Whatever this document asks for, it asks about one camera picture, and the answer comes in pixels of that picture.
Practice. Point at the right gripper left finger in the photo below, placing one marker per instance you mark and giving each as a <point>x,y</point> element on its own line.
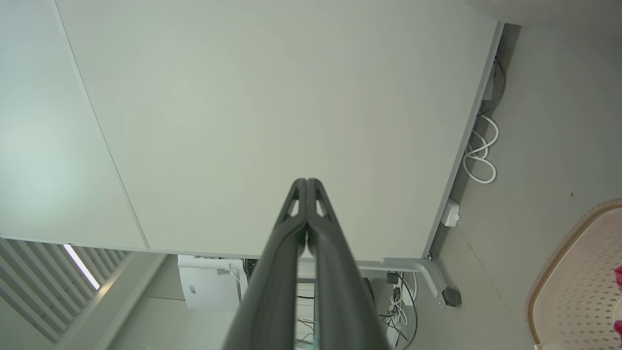
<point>272,272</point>

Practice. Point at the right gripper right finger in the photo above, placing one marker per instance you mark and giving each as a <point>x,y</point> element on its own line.
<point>340,291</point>

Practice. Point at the red garment with white trim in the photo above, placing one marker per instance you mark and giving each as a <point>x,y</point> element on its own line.
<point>618,277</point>

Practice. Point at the white cabinet box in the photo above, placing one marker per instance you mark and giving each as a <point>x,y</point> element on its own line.
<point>209,284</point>

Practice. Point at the grey table leg with caster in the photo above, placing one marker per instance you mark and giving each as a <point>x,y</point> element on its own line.
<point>427,272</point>

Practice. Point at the black caster wheel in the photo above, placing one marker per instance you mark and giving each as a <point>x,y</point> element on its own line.
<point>451,296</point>

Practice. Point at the small white plastic box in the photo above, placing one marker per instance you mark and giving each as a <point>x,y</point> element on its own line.
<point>450,213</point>

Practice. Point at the large white partition panel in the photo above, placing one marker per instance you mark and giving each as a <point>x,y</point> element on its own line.
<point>243,97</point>

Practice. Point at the grey slatted window blind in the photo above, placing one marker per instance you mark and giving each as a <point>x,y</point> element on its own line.
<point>43,287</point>

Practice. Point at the cream perforated laundry basket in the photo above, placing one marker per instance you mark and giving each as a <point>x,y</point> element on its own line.
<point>573,282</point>

